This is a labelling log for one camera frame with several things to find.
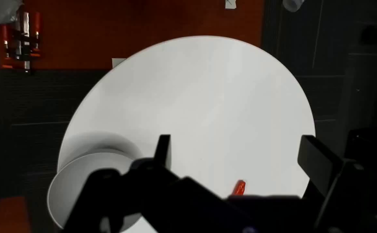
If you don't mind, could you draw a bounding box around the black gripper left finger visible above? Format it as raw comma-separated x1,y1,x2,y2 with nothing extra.
154,135,171,168

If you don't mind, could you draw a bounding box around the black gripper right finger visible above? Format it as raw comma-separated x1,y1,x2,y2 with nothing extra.
298,135,353,202

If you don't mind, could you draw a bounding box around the red marker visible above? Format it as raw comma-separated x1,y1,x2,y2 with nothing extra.
231,180,246,197

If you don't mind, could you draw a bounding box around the white bowl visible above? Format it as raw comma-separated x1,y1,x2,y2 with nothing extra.
45,149,143,232

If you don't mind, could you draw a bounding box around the small white card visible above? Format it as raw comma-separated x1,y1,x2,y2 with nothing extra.
225,0,235,10

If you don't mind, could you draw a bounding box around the clear plastic cup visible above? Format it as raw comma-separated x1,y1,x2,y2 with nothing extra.
282,0,304,13

